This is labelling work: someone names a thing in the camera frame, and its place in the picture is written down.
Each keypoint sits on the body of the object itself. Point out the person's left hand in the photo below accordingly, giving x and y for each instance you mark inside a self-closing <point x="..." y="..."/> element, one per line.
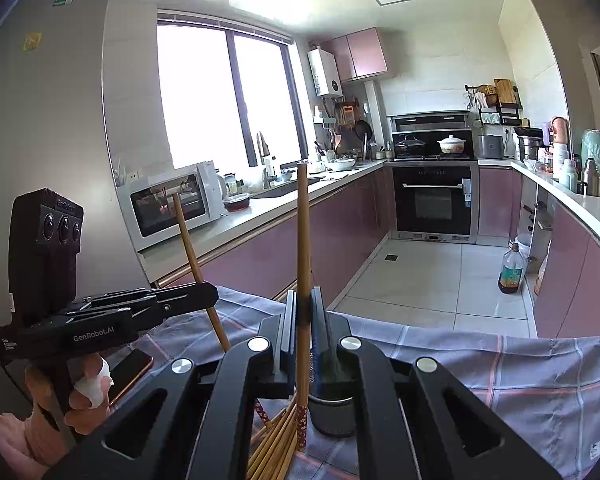
<point x="87" y="410"/>

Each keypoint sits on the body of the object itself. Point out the black pot with glass lid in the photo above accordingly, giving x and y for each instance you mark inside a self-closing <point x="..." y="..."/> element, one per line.
<point x="410" y="146"/>

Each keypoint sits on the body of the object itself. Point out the dark smartphone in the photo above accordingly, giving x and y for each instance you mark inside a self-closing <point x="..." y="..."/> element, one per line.
<point x="130" y="375"/>

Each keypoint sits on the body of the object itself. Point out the green covered appliance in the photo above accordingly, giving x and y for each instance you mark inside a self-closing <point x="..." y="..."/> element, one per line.
<point x="597" y="155"/>

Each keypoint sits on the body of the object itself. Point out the kitchen window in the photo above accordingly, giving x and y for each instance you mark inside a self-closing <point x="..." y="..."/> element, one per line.
<point x="195" y="95"/>

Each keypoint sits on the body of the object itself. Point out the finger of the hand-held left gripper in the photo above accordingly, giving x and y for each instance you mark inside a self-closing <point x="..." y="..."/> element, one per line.
<point x="180" y="302"/>
<point x="110" y="300"/>

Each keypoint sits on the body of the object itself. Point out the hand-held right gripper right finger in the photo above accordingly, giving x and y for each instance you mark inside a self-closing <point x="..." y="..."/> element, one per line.
<point x="320" y="340"/>

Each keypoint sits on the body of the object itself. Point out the grey checked tablecloth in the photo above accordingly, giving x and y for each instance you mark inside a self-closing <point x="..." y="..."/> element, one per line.
<point x="480" y="375"/>

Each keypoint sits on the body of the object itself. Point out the white casserole pot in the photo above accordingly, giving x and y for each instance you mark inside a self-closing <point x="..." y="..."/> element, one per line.
<point x="451" y="145"/>

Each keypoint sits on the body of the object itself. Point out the person's left forearm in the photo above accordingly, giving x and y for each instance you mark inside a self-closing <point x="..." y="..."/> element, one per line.
<point x="5" y="440"/>

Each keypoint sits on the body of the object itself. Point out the grey refrigerator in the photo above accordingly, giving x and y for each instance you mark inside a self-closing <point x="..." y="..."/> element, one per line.
<point x="55" y="135"/>

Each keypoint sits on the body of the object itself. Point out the brown wooden chopstick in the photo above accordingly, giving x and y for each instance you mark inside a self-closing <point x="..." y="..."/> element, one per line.
<point x="190" y="247"/>

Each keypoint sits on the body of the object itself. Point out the oil bottle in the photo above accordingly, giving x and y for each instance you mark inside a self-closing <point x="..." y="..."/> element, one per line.
<point x="511" y="272"/>

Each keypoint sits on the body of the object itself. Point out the black built-in oven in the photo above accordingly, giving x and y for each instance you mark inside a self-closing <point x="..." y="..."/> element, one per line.
<point x="432" y="200"/>

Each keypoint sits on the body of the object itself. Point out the pink kettle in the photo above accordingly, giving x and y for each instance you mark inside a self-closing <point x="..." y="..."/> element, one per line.
<point x="561" y="137"/>

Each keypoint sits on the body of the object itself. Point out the grey rice cooker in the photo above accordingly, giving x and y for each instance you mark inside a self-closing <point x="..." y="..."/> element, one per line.
<point x="490" y="147"/>

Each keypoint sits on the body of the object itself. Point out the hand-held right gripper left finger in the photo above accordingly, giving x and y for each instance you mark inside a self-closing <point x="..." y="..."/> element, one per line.
<point x="290" y="340"/>

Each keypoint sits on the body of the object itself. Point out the pink wall cabinet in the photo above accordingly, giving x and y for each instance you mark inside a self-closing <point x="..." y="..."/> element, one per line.
<point x="362" y="55"/>

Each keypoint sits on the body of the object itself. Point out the black frying pan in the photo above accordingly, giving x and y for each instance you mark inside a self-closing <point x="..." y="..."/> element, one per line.
<point x="363" y="130"/>

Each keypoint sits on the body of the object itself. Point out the white microwave oven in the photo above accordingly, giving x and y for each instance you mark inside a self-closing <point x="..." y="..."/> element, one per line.
<point x="165" y="205"/>

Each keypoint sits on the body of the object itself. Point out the pink lower kitchen cabinets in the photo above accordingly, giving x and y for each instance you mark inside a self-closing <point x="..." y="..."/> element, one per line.
<point x="575" y="270"/>
<point x="260" y="255"/>

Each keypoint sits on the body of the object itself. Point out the steel thermos bottle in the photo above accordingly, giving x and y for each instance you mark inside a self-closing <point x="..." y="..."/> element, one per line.
<point x="591" y="177"/>

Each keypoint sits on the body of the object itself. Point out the steel steamer pot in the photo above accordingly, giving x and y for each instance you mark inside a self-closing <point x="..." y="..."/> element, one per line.
<point x="529" y="145"/>

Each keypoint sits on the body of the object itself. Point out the pink lower cabinet door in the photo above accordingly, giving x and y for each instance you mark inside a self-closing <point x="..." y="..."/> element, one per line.
<point x="497" y="202"/>

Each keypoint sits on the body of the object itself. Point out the dark red bowl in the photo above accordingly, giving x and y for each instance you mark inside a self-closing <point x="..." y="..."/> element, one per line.
<point x="237" y="202"/>

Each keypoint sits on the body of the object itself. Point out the white wall water heater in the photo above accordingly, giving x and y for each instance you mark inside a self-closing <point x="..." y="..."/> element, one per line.
<point x="325" y="72"/>

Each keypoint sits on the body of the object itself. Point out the steel range hood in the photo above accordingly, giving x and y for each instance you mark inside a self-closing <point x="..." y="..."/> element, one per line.
<point x="430" y="122"/>

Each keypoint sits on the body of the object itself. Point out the black wall rack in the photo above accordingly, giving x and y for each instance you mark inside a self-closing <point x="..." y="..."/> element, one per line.
<point x="500" y="110"/>

